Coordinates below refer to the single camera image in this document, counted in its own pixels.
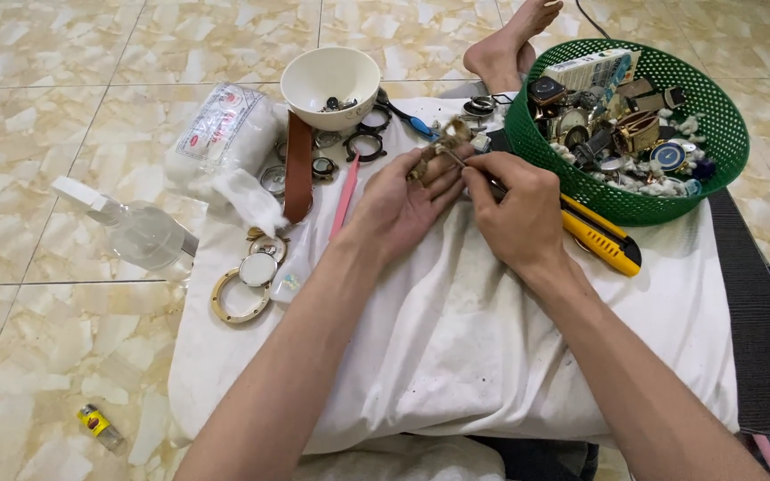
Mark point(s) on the bag of cotton wool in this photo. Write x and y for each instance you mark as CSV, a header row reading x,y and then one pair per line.
x,y
224,133

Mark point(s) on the clear spray bottle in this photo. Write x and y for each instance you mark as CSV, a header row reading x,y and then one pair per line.
x,y
144,230

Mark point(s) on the green plastic basket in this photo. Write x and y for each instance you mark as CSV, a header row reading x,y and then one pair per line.
x,y
719,127

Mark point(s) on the yellow lighter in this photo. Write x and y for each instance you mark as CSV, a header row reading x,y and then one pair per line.
x,y
99,426

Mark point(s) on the gold brown wristwatch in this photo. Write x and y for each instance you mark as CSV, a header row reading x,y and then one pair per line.
x,y
444,141

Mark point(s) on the person's right hand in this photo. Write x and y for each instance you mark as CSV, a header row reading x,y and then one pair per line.
x,y
522,214

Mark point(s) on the white printed box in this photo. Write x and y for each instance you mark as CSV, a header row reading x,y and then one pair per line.
x,y
592,67

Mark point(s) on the black ribbed mat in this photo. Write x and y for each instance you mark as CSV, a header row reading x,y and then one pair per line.
x,y
759,334

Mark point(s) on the thin metal hand tool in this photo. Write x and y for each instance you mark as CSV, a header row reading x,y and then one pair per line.
x,y
472,172

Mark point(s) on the person's foot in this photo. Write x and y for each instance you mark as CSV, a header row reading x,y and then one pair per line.
x,y
502,47

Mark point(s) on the person's left hand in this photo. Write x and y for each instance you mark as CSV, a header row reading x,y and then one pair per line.
x,y
395,207

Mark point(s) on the small clear plastic bag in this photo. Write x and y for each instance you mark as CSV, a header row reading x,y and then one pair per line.
x,y
291,280

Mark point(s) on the pink plastic tweezers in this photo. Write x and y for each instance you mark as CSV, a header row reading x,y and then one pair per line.
x,y
345,197

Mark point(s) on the silver round watch case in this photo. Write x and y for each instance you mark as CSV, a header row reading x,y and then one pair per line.
x,y
480,105

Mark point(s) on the heap of old watches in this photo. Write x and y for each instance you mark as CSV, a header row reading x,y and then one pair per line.
x,y
632,140

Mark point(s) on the white watch dial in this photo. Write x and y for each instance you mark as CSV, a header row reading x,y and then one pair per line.
x,y
258,270

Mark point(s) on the small gold watch case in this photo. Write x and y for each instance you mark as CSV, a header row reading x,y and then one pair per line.
x,y
324,168

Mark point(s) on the yellow utility knife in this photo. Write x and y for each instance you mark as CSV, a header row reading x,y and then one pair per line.
x,y
602,237

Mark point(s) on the white ceramic bowl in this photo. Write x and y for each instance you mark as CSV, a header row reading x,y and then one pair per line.
x,y
331,77

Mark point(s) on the small watch parts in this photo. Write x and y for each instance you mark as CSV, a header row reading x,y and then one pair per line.
x,y
338,104

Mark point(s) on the person's dark trousers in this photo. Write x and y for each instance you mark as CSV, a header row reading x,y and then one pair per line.
x,y
539,461

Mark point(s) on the white cotton wool tuft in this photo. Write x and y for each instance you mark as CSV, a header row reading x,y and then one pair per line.
x,y
251,200

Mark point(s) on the white cloth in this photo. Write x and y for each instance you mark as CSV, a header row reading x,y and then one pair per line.
x,y
465,334

